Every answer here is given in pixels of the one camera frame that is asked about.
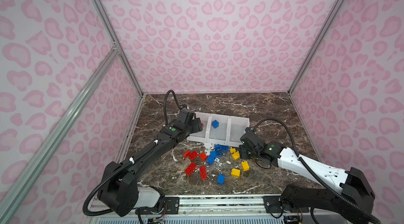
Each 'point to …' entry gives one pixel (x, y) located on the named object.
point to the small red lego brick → (202, 124)
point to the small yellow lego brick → (232, 150)
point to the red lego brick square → (203, 156)
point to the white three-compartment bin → (220, 129)
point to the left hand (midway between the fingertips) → (196, 121)
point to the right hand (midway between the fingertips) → (243, 151)
